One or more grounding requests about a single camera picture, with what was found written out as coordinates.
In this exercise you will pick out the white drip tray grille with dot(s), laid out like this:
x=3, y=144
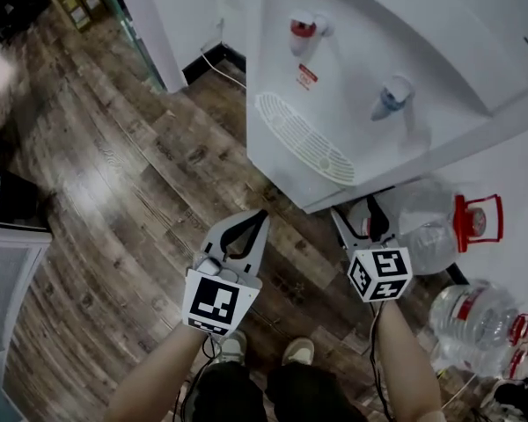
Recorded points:
x=303, y=139

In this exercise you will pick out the black baseboard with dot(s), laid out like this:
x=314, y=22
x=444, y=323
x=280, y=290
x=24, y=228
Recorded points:
x=211, y=62

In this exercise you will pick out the red hot water tap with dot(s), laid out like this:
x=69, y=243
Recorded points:
x=302, y=33

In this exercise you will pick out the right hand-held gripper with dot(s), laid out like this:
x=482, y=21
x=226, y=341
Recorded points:
x=380, y=275

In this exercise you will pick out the white water dispenser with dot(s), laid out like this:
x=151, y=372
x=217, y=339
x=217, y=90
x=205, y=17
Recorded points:
x=422, y=38

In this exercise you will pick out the green glass partition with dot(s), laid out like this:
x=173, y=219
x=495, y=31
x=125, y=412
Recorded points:
x=132, y=33

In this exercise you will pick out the person's left forearm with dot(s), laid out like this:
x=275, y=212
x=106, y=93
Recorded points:
x=158, y=376

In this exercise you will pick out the person's right leg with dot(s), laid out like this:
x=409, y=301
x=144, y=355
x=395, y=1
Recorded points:
x=308, y=394

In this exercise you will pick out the person's left leg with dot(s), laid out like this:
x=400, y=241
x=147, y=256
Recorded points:
x=229, y=394

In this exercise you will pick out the blue cold water tap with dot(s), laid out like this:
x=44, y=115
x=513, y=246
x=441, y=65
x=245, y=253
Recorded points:
x=391, y=97

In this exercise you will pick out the black bag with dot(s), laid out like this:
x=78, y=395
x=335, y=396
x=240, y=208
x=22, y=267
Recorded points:
x=6, y=191

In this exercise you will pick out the person's right forearm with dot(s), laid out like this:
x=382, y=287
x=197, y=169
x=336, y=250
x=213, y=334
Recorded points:
x=407, y=363

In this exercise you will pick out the red warning sticker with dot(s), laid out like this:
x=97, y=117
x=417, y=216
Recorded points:
x=307, y=76

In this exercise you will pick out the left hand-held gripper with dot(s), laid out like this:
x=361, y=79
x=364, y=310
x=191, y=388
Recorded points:
x=215, y=299

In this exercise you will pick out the white cabinet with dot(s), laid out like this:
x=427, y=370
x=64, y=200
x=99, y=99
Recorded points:
x=4, y=288

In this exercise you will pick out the person's right shoe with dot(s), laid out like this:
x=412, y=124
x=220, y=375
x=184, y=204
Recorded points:
x=298, y=351

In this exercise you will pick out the person's leg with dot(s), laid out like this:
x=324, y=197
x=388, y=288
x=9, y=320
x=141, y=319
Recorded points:
x=308, y=394
x=229, y=394

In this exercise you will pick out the person's left shoe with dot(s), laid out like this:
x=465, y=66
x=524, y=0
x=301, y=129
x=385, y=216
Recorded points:
x=233, y=347

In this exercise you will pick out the person's shoe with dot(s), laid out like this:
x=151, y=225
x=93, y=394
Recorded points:
x=233, y=347
x=298, y=351

